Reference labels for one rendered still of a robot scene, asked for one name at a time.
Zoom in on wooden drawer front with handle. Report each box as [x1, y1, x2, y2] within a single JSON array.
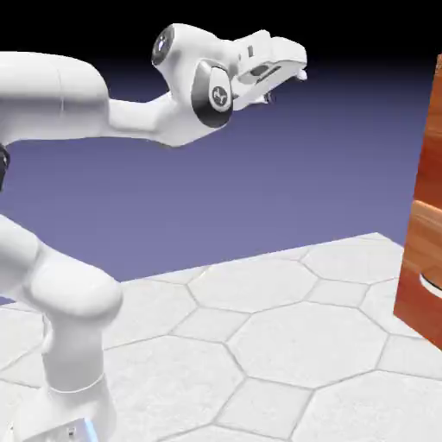
[[393, 199, 442, 352]]

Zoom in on curved silver drawer handle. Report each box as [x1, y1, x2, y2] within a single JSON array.
[[419, 272, 442, 299]]

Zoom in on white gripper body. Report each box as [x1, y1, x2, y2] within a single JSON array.
[[231, 36, 309, 112]]

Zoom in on plain wooden drawer front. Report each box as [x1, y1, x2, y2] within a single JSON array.
[[413, 53, 442, 216]]

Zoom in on reddish wooden cabinet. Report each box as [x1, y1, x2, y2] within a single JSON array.
[[393, 53, 442, 352]]

